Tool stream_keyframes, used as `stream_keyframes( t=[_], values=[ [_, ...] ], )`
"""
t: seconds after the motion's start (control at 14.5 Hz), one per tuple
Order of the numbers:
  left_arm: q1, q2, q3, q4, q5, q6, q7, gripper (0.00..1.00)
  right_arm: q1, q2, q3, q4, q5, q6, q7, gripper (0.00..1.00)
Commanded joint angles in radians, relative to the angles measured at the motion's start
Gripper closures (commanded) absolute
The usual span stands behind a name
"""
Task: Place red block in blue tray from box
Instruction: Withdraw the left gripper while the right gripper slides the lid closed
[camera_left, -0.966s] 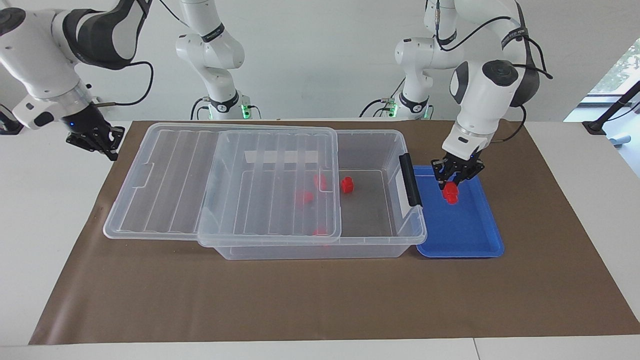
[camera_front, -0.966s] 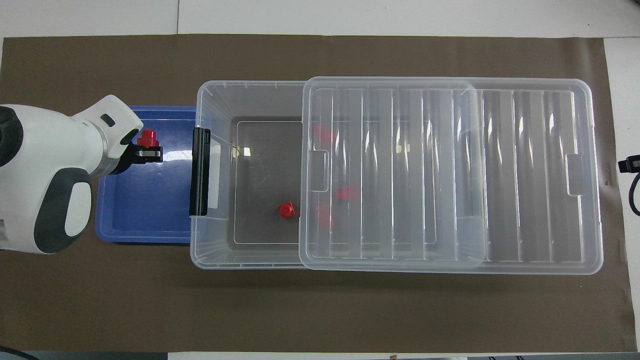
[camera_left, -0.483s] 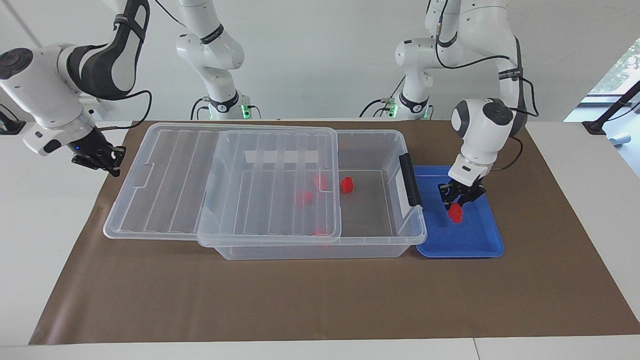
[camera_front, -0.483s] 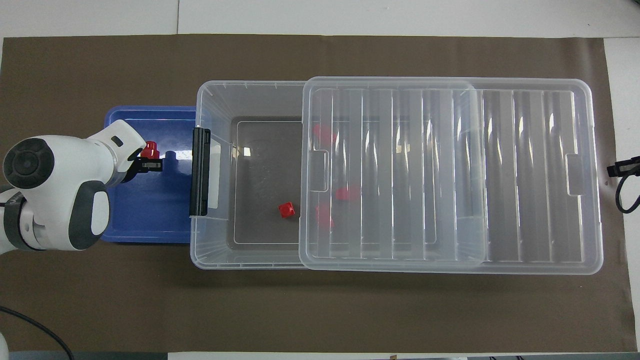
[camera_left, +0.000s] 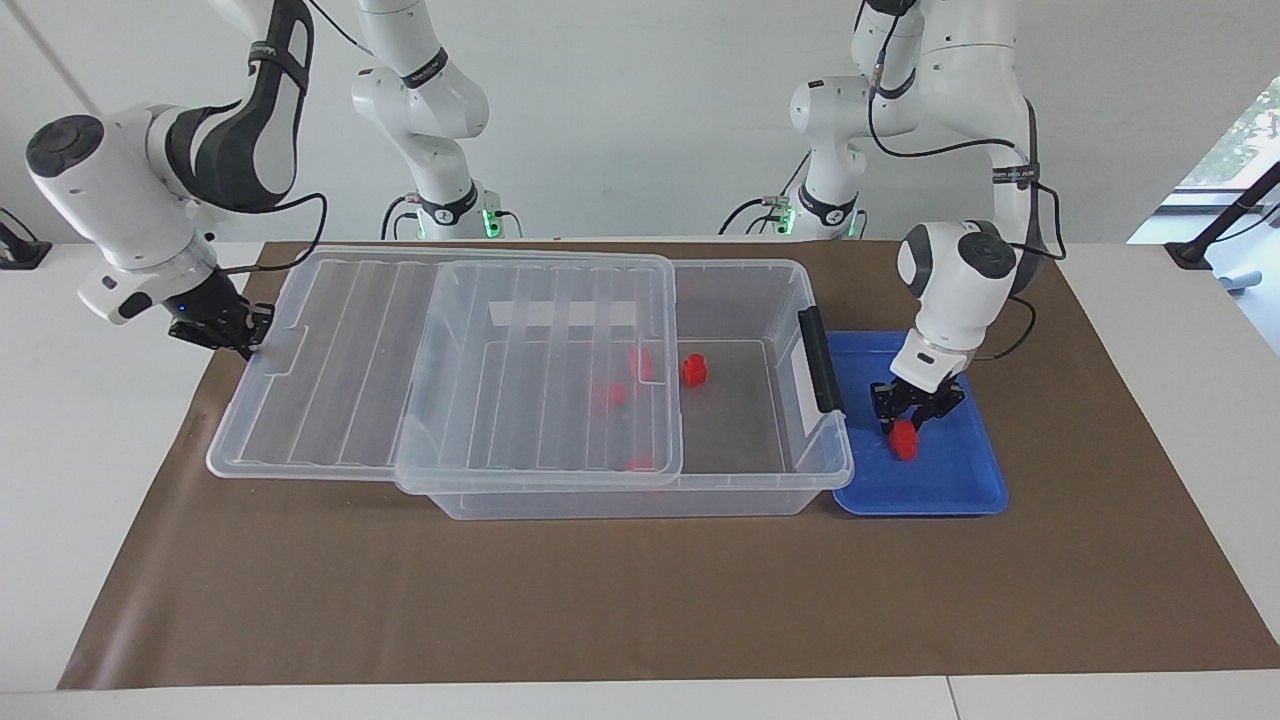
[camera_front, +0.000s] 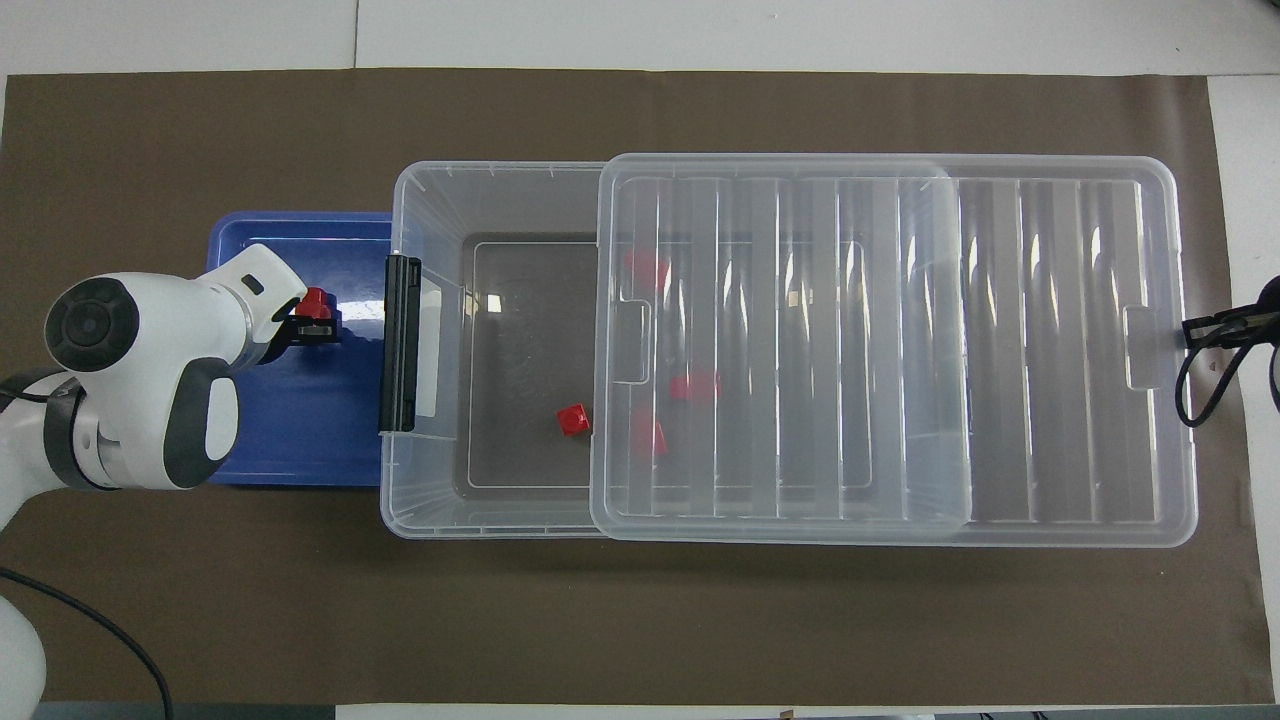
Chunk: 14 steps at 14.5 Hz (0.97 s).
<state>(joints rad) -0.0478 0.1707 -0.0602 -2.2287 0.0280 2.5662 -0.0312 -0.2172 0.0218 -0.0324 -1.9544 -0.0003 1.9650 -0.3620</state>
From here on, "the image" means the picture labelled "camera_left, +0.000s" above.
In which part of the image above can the clear ribbed box lid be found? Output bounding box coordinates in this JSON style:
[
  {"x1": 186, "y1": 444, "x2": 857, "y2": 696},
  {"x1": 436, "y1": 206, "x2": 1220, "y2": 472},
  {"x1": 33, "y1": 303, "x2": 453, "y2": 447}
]
[{"x1": 207, "y1": 246, "x2": 685, "y2": 495}]

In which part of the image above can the blue plastic tray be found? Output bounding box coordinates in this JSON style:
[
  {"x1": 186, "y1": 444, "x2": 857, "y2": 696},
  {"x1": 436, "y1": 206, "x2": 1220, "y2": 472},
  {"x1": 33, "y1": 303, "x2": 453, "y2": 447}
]
[{"x1": 826, "y1": 331, "x2": 1009, "y2": 518}]

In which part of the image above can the clear plastic storage box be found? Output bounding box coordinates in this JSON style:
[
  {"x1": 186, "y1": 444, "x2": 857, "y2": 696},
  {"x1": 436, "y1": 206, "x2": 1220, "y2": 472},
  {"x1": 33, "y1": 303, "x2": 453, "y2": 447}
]
[{"x1": 395, "y1": 255, "x2": 856, "y2": 521}]

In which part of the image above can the black desk object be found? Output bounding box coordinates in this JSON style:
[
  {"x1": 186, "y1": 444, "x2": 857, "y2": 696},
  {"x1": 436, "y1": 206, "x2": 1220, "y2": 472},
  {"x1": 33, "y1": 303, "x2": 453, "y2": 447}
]
[{"x1": 0, "y1": 208, "x2": 53, "y2": 271}]

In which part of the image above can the black stand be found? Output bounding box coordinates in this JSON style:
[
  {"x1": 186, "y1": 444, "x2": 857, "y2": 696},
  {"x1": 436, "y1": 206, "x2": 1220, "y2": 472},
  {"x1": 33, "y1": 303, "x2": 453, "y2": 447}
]
[{"x1": 1165, "y1": 160, "x2": 1280, "y2": 271}]

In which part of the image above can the brown paper table mat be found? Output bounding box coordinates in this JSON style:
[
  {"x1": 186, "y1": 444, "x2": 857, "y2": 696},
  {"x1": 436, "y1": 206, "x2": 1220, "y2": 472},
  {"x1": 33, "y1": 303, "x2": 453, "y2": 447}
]
[{"x1": 58, "y1": 238, "x2": 1280, "y2": 691}]

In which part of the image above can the window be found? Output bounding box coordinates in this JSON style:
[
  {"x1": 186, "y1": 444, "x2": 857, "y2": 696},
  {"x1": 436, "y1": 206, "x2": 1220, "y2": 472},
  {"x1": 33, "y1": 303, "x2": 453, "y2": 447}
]
[{"x1": 1170, "y1": 75, "x2": 1280, "y2": 196}]

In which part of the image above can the black box latch handle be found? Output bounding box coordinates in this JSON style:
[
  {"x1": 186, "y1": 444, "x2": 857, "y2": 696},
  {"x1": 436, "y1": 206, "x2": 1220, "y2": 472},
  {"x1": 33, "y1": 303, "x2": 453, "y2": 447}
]
[{"x1": 797, "y1": 306, "x2": 847, "y2": 415}]

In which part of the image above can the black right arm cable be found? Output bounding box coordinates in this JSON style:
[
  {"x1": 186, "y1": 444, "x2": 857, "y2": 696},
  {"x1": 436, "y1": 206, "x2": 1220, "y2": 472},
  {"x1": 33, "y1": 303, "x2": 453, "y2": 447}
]
[{"x1": 165, "y1": 0, "x2": 329, "y2": 276}]

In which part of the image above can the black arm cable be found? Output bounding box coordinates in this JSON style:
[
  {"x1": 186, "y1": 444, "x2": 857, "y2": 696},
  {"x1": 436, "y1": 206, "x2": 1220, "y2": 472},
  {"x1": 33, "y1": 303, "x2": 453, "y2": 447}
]
[
  {"x1": 865, "y1": 0, "x2": 1066, "y2": 363},
  {"x1": 165, "y1": 0, "x2": 329, "y2": 276}
]

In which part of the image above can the black base cable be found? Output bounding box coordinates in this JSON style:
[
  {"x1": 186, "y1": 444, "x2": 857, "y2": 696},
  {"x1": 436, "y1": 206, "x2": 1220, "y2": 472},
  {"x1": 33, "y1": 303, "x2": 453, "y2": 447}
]
[
  {"x1": 720, "y1": 163, "x2": 803, "y2": 238},
  {"x1": 382, "y1": 193, "x2": 423, "y2": 242}
]

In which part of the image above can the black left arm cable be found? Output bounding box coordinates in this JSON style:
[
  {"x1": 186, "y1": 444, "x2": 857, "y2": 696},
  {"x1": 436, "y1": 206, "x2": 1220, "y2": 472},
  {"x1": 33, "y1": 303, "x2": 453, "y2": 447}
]
[{"x1": 865, "y1": 0, "x2": 1066, "y2": 363}]

